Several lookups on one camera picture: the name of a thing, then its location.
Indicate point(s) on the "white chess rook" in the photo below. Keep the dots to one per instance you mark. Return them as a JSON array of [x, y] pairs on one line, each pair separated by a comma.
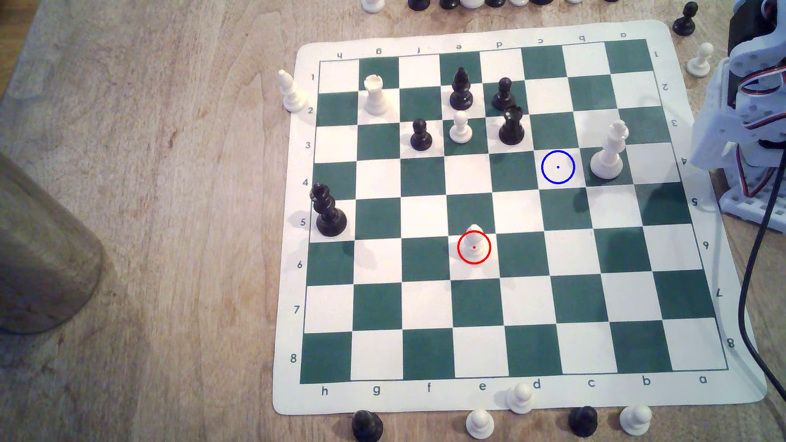
[[375, 99]]

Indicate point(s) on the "white chess pawn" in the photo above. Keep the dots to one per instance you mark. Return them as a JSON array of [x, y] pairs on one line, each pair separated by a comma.
[[460, 131], [521, 400], [635, 420], [699, 64], [474, 244], [479, 425]]

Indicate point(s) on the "black chess king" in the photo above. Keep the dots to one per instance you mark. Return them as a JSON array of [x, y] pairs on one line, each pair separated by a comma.
[[330, 220]]

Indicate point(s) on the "black chess pawn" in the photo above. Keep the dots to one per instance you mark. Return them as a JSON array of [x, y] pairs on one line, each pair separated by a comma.
[[505, 98], [684, 23], [420, 140], [583, 422], [367, 426]]

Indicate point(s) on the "black chess rook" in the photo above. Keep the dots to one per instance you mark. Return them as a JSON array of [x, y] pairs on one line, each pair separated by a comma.
[[511, 130]]

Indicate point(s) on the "white chess queen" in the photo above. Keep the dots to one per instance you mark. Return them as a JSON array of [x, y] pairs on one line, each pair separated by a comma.
[[608, 161]]

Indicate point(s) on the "white chess bishop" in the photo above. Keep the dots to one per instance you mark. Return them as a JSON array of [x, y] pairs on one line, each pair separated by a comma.
[[292, 95]]

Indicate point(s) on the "brown cylindrical post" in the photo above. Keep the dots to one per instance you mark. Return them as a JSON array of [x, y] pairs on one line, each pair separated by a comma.
[[43, 258]]

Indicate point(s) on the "green and white chess mat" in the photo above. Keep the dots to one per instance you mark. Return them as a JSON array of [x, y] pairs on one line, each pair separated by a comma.
[[522, 301]]

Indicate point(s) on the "black chess bishop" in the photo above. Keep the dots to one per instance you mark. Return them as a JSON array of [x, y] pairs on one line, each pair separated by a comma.
[[460, 95]]

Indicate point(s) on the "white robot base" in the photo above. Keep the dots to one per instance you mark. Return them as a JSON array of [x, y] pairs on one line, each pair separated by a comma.
[[752, 205]]

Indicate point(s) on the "white printed robot arm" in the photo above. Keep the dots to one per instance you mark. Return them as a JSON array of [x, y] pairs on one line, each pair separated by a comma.
[[715, 123]]

